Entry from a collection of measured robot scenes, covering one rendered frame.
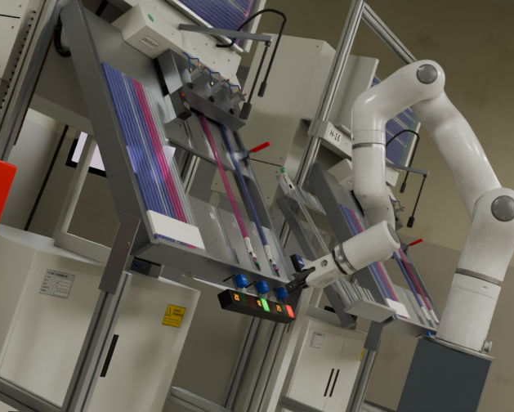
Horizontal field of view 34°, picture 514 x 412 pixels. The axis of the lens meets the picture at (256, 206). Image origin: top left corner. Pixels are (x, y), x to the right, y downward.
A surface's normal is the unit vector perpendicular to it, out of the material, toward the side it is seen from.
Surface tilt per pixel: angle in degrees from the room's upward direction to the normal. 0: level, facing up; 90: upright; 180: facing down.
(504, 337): 90
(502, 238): 128
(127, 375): 90
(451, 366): 90
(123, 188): 90
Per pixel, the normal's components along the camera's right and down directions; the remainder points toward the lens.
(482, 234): -0.51, 0.44
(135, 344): 0.81, 0.22
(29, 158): 0.91, 0.27
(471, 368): -0.29, -0.17
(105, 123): -0.50, -0.23
